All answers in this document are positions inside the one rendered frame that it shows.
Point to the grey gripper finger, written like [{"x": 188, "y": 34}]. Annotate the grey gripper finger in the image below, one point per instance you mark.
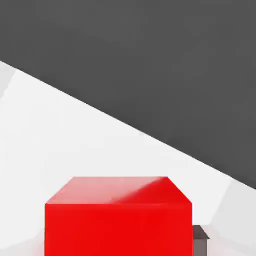
[{"x": 199, "y": 243}]

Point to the small red cube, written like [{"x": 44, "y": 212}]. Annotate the small red cube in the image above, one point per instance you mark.
[{"x": 118, "y": 226}]

